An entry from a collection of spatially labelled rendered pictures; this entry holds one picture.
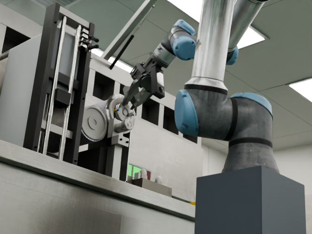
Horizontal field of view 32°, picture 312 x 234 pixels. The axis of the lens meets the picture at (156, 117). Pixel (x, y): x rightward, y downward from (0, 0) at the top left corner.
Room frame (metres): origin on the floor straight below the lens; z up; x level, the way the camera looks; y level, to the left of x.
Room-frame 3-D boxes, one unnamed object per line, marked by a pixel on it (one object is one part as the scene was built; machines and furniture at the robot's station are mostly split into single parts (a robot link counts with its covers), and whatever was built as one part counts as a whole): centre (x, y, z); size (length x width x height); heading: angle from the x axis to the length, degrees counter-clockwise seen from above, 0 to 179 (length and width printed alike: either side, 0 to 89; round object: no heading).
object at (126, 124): (1.74, 0.10, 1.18); 0.04 x 0.02 x 0.04; 136
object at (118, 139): (1.76, 0.12, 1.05); 0.06 x 0.05 x 0.31; 46
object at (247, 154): (1.36, -0.26, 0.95); 0.15 x 0.15 x 0.10
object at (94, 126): (1.82, 0.30, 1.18); 0.26 x 0.12 x 0.12; 46
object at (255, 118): (1.36, -0.25, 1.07); 0.13 x 0.12 x 0.14; 103
